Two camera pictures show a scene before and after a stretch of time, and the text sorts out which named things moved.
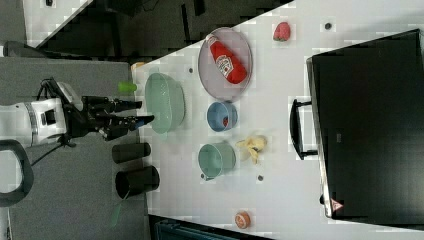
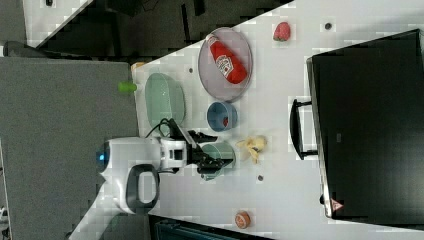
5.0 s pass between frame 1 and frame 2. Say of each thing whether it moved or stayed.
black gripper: moved
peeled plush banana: stayed
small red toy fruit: stayed
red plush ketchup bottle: stayed
